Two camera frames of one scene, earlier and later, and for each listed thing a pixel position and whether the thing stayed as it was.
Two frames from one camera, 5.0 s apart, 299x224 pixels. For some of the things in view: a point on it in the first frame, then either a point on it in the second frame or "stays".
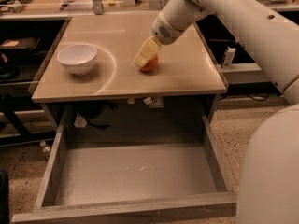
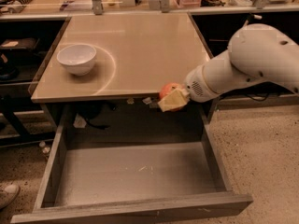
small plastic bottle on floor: [45, 148] stays
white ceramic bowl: [78, 58] stays
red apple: [150, 64] to [165, 91]
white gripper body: [164, 32] to [196, 85]
